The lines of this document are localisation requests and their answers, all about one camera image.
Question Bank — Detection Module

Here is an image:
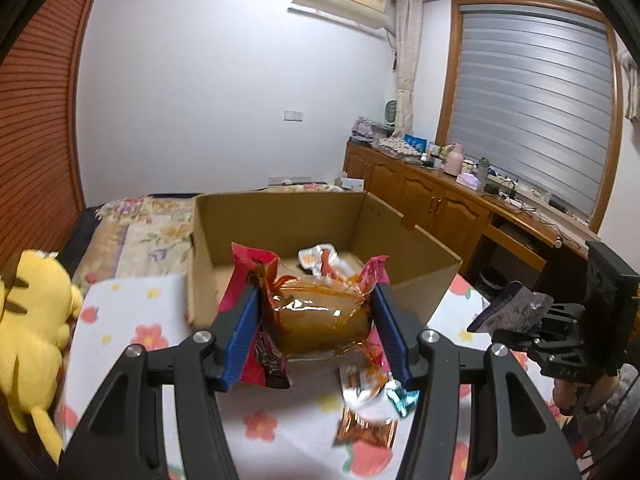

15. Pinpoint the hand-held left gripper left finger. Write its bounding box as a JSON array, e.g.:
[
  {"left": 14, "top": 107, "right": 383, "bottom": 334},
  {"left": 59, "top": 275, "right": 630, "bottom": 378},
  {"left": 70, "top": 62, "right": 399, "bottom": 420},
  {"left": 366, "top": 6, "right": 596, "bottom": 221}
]
[{"left": 57, "top": 285, "right": 263, "bottom": 480}]

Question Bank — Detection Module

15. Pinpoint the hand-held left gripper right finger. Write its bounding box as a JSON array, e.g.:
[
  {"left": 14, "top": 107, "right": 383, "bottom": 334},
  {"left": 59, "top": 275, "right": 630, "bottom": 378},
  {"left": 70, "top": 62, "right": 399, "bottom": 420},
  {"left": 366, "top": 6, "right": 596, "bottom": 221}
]
[{"left": 369, "top": 284, "right": 583, "bottom": 480}]

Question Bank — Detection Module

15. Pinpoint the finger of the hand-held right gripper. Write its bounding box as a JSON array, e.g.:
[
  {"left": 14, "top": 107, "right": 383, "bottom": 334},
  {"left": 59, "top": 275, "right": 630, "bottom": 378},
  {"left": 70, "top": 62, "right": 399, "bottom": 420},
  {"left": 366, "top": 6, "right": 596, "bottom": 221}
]
[
  {"left": 492, "top": 329, "right": 543, "bottom": 356},
  {"left": 537, "top": 302, "right": 583, "bottom": 333}
]

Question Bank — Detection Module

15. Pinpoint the purple silver snack packet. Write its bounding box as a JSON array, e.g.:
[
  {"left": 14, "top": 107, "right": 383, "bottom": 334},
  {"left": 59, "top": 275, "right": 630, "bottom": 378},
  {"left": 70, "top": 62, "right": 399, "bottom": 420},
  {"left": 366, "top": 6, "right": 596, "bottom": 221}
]
[{"left": 467, "top": 282, "right": 555, "bottom": 333}]

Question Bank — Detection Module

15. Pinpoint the teal snack packet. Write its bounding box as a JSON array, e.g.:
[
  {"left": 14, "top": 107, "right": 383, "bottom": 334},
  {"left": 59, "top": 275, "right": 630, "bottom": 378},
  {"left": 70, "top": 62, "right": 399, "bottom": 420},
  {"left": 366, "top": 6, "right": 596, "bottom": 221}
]
[{"left": 385, "top": 380, "right": 420, "bottom": 417}]

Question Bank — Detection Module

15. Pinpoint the pink packet with brown bun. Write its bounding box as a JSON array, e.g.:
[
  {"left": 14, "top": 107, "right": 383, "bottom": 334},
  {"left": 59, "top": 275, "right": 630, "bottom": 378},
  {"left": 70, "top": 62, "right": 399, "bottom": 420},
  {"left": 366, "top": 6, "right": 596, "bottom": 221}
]
[{"left": 231, "top": 242, "right": 391, "bottom": 390}]

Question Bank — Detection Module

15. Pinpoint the orange snack packet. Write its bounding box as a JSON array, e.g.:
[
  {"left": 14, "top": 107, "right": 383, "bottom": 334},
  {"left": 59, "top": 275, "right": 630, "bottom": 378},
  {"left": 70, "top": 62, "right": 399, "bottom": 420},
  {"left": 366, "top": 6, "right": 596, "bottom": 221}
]
[{"left": 334, "top": 402, "right": 398, "bottom": 448}]

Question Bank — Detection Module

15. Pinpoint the white red snack packet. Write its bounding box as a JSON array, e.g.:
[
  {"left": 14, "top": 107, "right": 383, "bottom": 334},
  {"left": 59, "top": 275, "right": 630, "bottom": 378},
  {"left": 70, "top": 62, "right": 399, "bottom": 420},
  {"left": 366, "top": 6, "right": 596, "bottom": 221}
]
[{"left": 298, "top": 243, "right": 351, "bottom": 276}]

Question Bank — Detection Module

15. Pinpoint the brown cardboard box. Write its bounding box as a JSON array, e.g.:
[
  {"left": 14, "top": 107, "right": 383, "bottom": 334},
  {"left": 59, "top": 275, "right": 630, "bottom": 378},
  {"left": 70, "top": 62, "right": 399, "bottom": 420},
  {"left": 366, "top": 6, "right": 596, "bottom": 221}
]
[{"left": 186, "top": 190, "right": 463, "bottom": 358}]

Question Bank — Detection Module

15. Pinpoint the person's right forearm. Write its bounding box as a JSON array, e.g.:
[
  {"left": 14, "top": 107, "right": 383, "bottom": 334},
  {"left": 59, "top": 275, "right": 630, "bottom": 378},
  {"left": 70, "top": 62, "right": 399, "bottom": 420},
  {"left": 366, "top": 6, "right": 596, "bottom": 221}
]
[{"left": 570, "top": 365, "right": 640, "bottom": 466}]

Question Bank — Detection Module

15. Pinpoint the person's right hand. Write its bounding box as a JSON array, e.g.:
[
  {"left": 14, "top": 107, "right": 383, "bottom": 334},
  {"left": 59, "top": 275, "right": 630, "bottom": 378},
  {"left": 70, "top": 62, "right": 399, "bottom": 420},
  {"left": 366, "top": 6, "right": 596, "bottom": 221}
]
[{"left": 552, "top": 365, "right": 626, "bottom": 416}]

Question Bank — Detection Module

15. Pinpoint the grey trash can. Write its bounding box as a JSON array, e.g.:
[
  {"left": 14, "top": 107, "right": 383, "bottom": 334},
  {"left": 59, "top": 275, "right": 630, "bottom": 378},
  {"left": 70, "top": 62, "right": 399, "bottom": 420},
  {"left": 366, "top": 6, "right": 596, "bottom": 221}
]
[{"left": 477, "top": 266, "right": 513, "bottom": 297}]

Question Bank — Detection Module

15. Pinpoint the white strawberry print blanket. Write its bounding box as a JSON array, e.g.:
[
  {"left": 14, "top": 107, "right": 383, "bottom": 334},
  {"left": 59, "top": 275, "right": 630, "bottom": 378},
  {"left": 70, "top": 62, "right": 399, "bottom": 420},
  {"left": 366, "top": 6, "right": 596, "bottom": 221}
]
[{"left": 55, "top": 272, "right": 576, "bottom": 480}]

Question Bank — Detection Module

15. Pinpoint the floral quilt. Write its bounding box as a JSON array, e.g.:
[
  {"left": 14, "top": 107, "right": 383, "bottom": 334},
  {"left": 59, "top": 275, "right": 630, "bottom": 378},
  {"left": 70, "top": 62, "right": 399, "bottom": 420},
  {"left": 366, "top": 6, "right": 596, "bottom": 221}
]
[{"left": 75, "top": 182, "right": 346, "bottom": 291}]

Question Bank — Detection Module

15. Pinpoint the wooden sideboard cabinet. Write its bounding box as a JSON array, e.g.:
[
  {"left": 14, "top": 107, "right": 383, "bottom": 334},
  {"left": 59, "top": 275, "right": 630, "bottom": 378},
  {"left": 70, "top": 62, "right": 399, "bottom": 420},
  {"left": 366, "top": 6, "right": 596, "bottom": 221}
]
[{"left": 344, "top": 140, "right": 601, "bottom": 286}]

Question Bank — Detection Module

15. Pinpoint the pink thermos jug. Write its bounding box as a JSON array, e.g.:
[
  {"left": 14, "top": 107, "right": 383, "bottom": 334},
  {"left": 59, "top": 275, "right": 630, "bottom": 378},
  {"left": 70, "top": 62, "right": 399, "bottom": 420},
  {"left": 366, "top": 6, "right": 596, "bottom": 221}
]
[{"left": 444, "top": 143, "right": 463, "bottom": 177}]

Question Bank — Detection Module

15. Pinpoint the folded patterned cloth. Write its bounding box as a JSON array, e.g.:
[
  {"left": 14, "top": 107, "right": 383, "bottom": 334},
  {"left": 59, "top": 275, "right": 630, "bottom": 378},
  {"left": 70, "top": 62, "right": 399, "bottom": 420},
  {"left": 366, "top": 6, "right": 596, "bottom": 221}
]
[{"left": 372, "top": 137, "right": 421, "bottom": 158}]

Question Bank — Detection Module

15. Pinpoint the yellow plush toy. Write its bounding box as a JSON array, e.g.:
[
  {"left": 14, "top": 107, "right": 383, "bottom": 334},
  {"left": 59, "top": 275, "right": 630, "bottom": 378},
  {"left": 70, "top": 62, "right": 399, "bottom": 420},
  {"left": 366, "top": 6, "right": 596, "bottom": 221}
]
[{"left": 0, "top": 250, "right": 84, "bottom": 463}]

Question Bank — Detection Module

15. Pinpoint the purple bag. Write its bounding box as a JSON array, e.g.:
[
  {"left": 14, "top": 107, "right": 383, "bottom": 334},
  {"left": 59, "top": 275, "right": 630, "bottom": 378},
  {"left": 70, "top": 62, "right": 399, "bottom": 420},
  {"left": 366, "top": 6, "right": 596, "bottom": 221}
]
[{"left": 351, "top": 117, "right": 391, "bottom": 140}]

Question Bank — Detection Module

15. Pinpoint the grey striped window blind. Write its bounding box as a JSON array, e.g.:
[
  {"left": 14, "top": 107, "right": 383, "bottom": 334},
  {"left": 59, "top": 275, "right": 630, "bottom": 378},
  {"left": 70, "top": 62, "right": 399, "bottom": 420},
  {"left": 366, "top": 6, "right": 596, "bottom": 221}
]
[{"left": 445, "top": 2, "right": 613, "bottom": 221}]

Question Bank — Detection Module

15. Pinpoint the white hanging cloth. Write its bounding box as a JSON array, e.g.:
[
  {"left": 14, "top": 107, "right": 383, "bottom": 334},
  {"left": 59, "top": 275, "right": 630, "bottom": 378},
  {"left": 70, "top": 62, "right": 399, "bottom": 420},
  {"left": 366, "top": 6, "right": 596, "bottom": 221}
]
[{"left": 617, "top": 50, "right": 640, "bottom": 121}]

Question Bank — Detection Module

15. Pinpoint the cream patterned curtain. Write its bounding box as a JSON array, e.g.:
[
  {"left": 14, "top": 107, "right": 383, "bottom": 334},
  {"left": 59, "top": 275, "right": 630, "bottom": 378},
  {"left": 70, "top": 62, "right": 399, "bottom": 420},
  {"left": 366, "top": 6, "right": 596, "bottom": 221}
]
[{"left": 392, "top": 0, "right": 423, "bottom": 138}]

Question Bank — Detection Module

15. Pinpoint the wooden louvered wardrobe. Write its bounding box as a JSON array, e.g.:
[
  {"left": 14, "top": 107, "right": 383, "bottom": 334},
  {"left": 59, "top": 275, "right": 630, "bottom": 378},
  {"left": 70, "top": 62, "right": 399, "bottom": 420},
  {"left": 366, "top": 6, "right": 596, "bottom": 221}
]
[{"left": 0, "top": 0, "right": 111, "bottom": 271}]

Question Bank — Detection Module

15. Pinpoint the wooden window frame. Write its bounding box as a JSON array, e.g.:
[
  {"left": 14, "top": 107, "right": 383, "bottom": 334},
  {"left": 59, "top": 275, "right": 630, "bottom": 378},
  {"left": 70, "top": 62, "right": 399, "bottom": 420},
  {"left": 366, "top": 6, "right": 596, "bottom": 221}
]
[{"left": 435, "top": 0, "right": 626, "bottom": 233}]

